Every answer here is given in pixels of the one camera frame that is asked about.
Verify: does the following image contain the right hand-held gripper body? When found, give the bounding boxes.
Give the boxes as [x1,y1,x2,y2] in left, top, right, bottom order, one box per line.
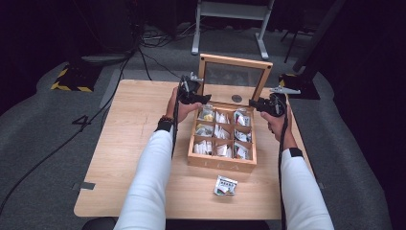
[259,85,302,118]

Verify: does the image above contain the wooden tea box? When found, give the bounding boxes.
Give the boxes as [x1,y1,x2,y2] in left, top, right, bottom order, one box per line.
[187,53,274,174]

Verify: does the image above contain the person's right hand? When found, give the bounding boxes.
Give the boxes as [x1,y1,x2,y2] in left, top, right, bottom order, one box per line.
[259,105,298,151]

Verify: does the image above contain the red beaded bracelet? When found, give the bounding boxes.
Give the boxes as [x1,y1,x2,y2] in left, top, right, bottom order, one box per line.
[158,114,175,126]

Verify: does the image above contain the black tripod legs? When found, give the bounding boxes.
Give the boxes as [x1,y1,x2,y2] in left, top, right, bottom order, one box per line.
[280,28,308,64]

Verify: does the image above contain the bundle of floor cables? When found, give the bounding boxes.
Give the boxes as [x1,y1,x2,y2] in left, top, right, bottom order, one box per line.
[139,23,200,50]

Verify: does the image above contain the grey tape strip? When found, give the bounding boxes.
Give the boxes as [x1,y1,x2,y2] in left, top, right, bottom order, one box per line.
[72,181,97,192]

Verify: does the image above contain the person's left hand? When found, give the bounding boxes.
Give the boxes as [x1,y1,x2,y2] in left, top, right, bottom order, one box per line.
[165,86,203,125]

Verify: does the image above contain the long black floor cable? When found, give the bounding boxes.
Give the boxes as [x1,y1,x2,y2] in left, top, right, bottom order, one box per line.
[0,56,132,219]

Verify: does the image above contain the silver tea packet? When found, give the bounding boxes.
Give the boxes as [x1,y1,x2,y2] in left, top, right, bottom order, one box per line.
[213,174,239,197]

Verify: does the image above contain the group of tea packets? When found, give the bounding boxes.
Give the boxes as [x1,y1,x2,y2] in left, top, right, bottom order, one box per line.
[192,106,254,160]

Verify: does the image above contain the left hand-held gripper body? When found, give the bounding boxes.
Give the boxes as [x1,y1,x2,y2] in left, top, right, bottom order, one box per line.
[177,71,204,104]

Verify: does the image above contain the dark slanted pole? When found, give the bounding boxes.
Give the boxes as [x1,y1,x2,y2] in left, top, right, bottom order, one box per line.
[291,0,348,73]

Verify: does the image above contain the left hand-held gripper cable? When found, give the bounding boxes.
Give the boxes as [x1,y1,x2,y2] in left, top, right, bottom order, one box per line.
[170,95,182,160]

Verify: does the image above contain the white metal stand frame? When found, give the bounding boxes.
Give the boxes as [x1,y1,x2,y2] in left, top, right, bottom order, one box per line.
[191,0,276,61]

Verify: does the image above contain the right hand-held gripper cable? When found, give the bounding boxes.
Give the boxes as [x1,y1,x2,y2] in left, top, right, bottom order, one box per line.
[278,107,290,230]

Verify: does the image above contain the black yellow striped base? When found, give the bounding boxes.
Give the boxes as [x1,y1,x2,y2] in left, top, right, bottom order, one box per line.
[50,63,103,94]
[278,73,322,101]

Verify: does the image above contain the thin black floor cable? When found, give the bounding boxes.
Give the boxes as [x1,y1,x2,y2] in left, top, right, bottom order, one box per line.
[138,47,185,81]

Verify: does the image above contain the hand-held gripper cable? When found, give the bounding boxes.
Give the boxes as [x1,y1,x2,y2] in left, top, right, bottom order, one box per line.
[170,95,182,160]
[278,107,290,230]

